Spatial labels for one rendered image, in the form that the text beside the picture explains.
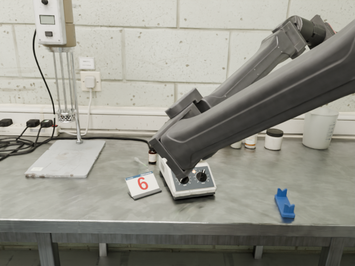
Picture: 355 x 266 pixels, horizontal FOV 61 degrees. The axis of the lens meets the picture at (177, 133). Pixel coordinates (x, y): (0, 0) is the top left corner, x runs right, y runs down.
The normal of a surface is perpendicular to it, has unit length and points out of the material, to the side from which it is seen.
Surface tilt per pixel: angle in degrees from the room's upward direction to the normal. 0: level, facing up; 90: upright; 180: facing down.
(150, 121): 90
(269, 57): 58
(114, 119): 90
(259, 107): 107
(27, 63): 90
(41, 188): 0
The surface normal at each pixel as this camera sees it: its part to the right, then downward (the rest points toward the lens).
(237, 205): 0.03, -0.94
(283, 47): 0.49, -0.25
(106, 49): 0.01, 0.34
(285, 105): -0.53, 0.53
